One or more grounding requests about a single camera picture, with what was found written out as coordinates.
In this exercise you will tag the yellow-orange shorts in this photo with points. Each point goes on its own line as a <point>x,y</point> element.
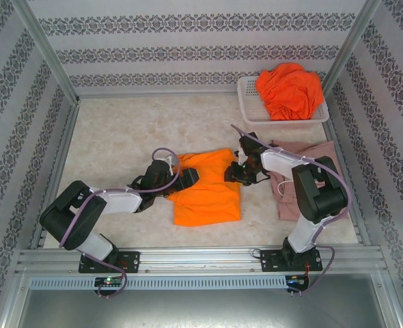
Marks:
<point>208,205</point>

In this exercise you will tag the pink shorts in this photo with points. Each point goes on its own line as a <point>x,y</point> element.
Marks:
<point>324,150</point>

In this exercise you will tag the red-orange shorts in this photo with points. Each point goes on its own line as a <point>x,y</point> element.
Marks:
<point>290,92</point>

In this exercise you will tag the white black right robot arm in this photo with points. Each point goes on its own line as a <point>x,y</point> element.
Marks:
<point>283,164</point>

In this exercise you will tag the white plastic perforated basket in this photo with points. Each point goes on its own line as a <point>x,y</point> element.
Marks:
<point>252,114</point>

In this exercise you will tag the small controller circuit board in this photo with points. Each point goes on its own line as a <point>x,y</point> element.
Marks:
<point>109,281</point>
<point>297,281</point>

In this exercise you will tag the grey sheet metal panel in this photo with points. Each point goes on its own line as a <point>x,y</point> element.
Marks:
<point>201,309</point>

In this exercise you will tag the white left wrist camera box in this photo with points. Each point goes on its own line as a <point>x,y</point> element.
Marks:
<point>170,164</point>

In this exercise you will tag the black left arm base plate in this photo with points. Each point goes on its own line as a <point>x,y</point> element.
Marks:
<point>131,261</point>

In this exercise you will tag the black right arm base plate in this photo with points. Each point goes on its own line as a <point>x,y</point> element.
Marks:
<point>270,261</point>

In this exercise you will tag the aluminium mounting rail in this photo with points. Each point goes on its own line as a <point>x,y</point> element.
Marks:
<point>201,259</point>

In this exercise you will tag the aluminium frame post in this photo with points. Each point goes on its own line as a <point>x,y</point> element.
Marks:
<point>351,44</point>
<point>48,54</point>

